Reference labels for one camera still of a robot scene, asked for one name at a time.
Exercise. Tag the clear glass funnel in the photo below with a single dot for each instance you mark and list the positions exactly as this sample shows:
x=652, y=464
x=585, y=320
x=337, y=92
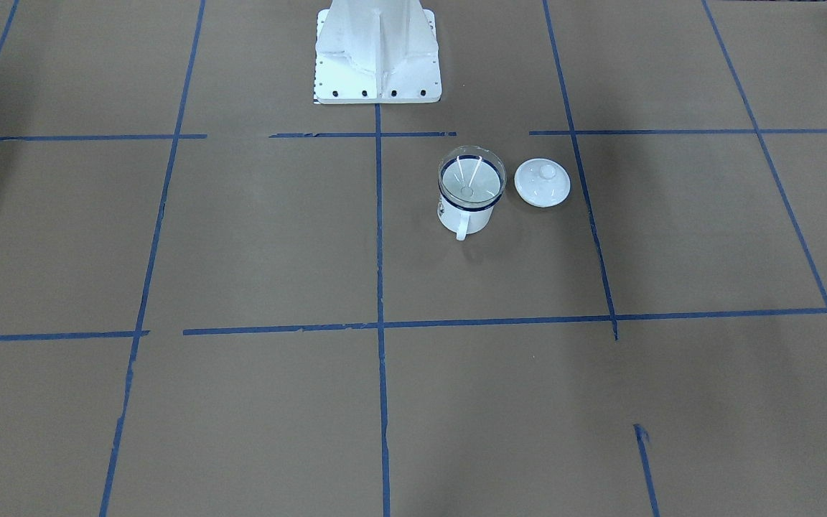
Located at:
x=472, y=178

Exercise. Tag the white enamel mug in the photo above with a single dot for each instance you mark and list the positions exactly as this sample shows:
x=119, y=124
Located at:
x=464, y=218

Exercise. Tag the white camera stand base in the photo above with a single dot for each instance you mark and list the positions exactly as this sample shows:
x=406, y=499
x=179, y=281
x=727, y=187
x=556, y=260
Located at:
x=369, y=52

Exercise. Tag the brown paper table cover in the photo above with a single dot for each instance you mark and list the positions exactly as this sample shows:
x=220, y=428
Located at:
x=218, y=298

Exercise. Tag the white mug lid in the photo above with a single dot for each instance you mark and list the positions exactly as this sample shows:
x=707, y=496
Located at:
x=541, y=182

